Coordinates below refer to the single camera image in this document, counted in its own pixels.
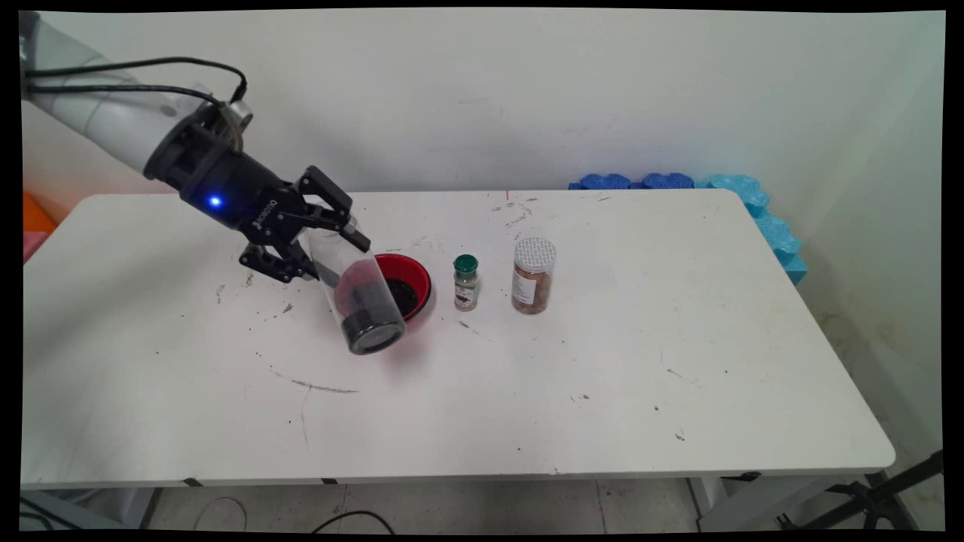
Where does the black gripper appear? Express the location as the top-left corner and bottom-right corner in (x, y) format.
(145, 111), (372, 285)

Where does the clear plastic jar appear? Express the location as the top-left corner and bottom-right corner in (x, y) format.
(301, 222), (407, 356)

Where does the black grains pile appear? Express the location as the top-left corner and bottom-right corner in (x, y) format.
(335, 275), (406, 355)
(384, 277), (420, 318)

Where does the red bowl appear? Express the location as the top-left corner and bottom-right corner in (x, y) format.
(373, 253), (433, 326)

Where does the green-capped spice bottle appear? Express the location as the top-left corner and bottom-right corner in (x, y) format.
(453, 254), (480, 312)

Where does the white-lidded nut jar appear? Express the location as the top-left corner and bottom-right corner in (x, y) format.
(512, 236), (558, 315)

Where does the orange box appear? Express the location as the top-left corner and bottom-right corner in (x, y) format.
(23, 190), (58, 234)

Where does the cyan foam strip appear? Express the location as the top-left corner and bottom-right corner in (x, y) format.
(697, 174), (809, 285)

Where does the white table leg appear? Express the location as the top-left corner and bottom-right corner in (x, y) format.
(689, 474), (867, 531)

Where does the black tripod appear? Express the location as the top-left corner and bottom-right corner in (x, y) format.
(779, 450), (944, 531)

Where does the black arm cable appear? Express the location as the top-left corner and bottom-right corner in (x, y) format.
(23, 83), (227, 108)
(23, 56), (249, 104)

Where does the thin grey cable loop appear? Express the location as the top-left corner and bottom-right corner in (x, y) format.
(192, 495), (249, 531)

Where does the black floor cable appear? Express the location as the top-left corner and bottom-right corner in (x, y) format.
(313, 510), (396, 534)

